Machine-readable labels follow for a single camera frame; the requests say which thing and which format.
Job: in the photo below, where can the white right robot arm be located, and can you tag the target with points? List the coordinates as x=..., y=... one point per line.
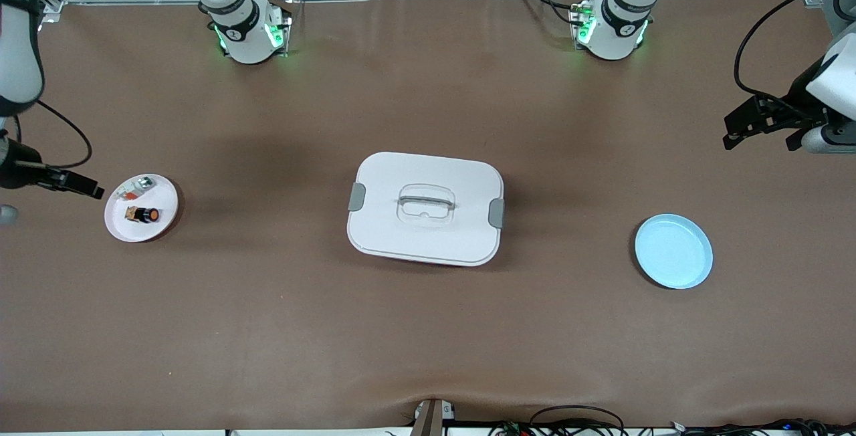
x=244, y=35

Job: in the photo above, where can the brown camera mount post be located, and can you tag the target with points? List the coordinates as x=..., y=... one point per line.
x=431, y=419

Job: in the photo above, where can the orange black push-button switch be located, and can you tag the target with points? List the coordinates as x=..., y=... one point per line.
x=146, y=214

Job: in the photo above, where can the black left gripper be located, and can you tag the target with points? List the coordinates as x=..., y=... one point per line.
x=791, y=106

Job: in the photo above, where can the pink round plate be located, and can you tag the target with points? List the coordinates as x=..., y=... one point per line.
x=144, y=230

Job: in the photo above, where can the light blue round plate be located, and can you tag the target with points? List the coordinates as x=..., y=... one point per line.
x=672, y=252

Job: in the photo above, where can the white lidded storage box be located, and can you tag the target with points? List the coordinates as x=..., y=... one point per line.
x=428, y=239

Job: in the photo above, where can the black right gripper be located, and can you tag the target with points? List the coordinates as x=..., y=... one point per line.
x=13, y=166

